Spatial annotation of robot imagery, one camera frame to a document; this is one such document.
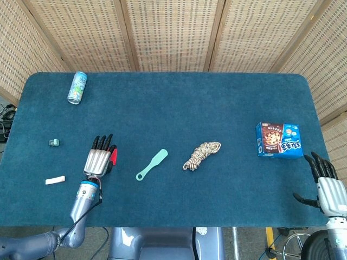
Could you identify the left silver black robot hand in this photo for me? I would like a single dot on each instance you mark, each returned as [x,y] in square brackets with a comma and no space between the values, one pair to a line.
[96,159]

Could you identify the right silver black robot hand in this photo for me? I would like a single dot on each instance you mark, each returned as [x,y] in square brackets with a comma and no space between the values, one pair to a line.
[333,197]

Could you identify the red card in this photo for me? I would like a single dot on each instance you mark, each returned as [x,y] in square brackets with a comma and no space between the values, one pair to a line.
[115,157]

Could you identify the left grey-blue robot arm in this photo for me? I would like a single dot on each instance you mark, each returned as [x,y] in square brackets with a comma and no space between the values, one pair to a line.
[84,200]

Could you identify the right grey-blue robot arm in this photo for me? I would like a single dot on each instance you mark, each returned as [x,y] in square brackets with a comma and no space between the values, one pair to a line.
[337,238]

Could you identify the small green box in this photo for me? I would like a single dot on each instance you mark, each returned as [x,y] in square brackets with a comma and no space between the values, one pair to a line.
[54,142]

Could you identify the white stick eraser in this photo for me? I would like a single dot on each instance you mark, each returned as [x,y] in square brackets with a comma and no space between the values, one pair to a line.
[55,180]

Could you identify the chrome stool base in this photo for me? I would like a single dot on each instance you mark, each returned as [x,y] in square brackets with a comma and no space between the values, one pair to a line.
[295,238]

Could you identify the mint green brush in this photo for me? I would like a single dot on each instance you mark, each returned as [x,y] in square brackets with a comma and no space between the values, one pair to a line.
[160,157]

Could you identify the light blue drink can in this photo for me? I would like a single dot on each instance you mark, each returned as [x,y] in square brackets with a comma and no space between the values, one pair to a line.
[77,86]

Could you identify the blue cookie box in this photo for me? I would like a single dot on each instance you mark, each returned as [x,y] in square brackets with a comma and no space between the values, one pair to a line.
[276,140]

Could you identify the blue felt table cover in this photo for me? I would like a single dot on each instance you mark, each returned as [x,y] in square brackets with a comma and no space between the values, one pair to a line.
[173,113]

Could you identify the grey-blue robot torso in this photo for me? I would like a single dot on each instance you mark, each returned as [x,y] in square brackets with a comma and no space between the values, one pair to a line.
[162,243]

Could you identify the metal table leg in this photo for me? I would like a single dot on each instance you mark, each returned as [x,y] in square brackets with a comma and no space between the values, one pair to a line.
[236,243]

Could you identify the woven bamboo folding screen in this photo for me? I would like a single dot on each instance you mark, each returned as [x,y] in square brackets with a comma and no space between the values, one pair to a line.
[173,32]

